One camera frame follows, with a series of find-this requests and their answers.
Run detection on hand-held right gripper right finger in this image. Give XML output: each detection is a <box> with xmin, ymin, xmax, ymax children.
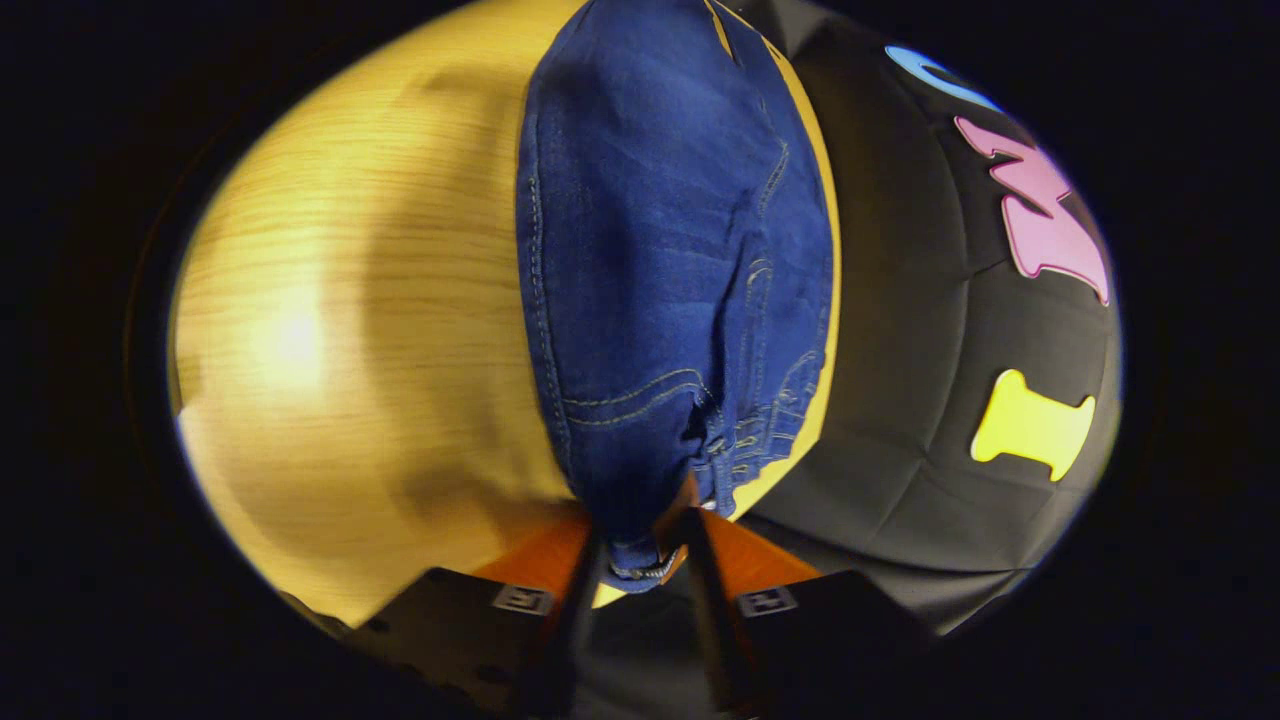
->
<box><xmin>682</xmin><ymin>506</ymin><xmax>943</xmax><ymax>715</ymax></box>

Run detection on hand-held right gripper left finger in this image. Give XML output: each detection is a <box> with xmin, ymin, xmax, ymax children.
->
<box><xmin>335</xmin><ymin>515</ymin><xmax>612</xmax><ymax>717</ymax></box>

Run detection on blue denim jeans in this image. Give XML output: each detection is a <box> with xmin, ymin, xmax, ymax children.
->
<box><xmin>515</xmin><ymin>0</ymin><xmax>837</xmax><ymax>597</ymax></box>

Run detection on black backdrop cloth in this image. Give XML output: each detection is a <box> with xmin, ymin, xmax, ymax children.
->
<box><xmin>735</xmin><ymin>0</ymin><xmax>1123</xmax><ymax>637</ymax></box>

